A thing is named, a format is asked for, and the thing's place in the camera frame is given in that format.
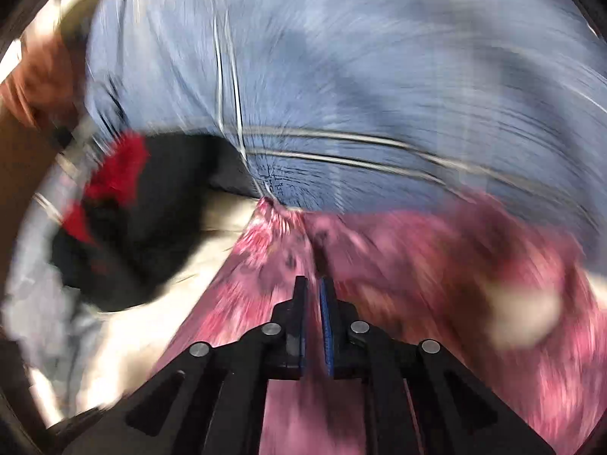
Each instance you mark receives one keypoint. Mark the black and red garment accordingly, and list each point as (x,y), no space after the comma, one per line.
(139,216)

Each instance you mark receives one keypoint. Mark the blue plaid bedsheet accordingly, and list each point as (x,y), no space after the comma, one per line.
(348,105)

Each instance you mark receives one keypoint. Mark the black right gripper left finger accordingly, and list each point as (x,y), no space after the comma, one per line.
(208,400)

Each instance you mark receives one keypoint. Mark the cream embroidered cloth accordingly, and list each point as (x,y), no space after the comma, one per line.
(133,340)

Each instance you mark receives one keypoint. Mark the pink floral garment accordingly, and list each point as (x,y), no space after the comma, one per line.
(512,301)

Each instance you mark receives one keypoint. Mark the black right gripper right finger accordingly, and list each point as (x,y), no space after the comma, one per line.
(417,398)

